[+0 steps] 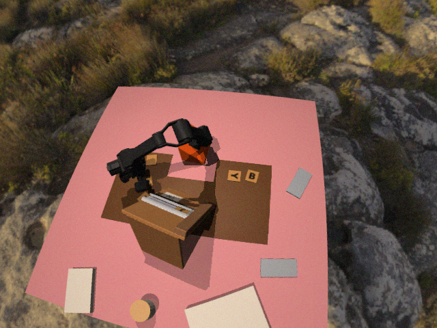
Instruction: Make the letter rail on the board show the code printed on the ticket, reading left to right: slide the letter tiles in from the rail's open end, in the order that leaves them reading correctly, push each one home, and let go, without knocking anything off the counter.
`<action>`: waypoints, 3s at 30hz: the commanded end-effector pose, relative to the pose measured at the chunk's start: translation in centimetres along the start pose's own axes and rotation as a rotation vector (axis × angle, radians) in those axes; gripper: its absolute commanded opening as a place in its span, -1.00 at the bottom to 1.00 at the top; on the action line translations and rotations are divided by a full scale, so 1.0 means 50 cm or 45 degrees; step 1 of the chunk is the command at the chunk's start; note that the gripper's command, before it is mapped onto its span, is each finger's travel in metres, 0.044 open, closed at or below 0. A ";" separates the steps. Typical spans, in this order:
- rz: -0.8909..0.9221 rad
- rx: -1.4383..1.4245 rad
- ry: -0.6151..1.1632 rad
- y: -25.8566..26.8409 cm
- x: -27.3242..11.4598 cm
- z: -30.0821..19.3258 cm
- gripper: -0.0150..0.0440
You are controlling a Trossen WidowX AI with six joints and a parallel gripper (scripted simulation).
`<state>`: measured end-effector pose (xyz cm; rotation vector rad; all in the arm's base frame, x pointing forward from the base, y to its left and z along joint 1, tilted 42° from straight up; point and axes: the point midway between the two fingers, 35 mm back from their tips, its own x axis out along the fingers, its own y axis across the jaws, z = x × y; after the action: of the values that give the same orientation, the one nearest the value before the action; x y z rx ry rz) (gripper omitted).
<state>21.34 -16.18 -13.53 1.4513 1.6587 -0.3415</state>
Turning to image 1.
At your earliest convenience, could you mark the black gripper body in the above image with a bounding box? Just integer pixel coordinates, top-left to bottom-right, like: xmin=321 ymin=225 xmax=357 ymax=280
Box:
xmin=130 ymin=157 xmax=150 ymax=193

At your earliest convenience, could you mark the grey rectangular tile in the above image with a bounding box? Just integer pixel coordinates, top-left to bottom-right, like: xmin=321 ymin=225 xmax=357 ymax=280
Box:
xmin=260 ymin=258 xmax=298 ymax=277
xmin=286 ymin=167 xmax=312 ymax=199

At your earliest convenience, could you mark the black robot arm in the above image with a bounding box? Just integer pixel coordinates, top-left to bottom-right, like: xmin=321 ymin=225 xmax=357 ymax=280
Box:
xmin=106 ymin=118 xmax=213 ymax=183

